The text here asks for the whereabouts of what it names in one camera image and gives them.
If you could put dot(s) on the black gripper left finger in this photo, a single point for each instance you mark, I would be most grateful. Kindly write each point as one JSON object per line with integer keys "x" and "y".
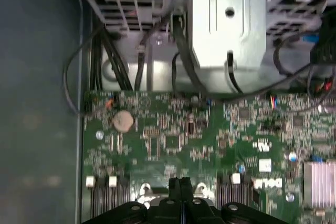
{"x": 174, "y": 190}

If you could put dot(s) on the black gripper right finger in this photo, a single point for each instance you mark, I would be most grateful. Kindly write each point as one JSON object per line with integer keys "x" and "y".
{"x": 187, "y": 190}

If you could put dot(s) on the green motherboard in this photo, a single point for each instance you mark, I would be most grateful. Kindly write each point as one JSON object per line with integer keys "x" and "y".
{"x": 210, "y": 134}

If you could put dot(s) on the round coin battery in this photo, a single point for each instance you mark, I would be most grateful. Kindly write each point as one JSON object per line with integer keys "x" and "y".
{"x": 123, "y": 121}

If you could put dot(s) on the silver chipset heatsink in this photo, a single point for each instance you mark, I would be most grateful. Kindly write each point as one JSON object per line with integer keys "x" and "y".
{"x": 319, "y": 184}

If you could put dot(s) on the silver metal drive cage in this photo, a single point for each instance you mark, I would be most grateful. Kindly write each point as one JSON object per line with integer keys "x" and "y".
{"x": 231, "y": 37}

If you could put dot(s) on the black open PC case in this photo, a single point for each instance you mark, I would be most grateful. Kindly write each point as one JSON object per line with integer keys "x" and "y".
{"x": 39, "y": 77}

